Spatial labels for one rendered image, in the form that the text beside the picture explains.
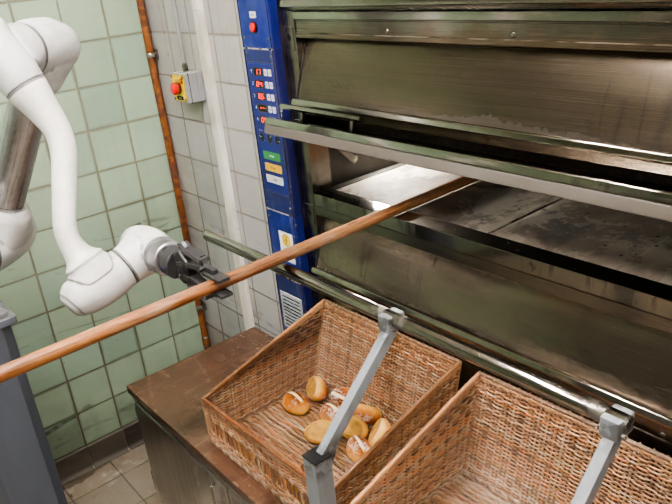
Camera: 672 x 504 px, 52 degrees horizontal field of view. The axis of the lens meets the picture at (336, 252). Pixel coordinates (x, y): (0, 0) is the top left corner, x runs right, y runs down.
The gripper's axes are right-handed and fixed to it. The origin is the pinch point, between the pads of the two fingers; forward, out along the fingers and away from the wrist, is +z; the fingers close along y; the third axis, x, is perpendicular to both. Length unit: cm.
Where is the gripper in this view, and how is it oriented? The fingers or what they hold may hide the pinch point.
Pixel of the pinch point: (217, 283)
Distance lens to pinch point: 154.9
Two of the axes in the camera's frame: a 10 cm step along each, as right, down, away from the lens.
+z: 6.6, 2.5, -7.1
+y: 0.9, 9.1, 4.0
